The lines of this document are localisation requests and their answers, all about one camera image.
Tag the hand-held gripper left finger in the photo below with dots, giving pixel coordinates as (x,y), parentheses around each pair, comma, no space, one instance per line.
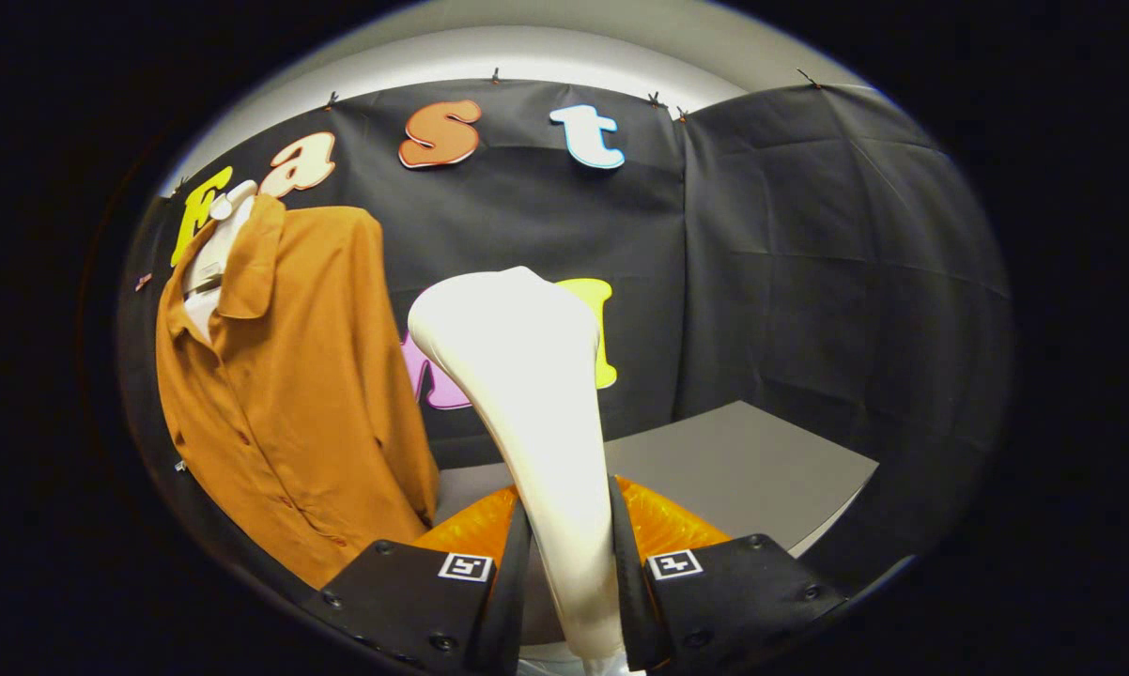
(513,601)

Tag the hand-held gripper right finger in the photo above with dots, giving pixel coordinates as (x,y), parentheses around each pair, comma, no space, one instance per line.
(630,601)

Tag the white garment steamer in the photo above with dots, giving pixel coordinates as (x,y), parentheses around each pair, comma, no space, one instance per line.
(536,394)

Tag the brown button-up shirt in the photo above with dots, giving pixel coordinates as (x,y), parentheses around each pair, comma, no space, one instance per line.
(292,394)

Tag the black backdrop cloth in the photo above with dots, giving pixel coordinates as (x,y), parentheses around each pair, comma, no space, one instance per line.
(809,263)

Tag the row of black clips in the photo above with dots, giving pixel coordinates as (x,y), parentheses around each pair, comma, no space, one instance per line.
(495,75)

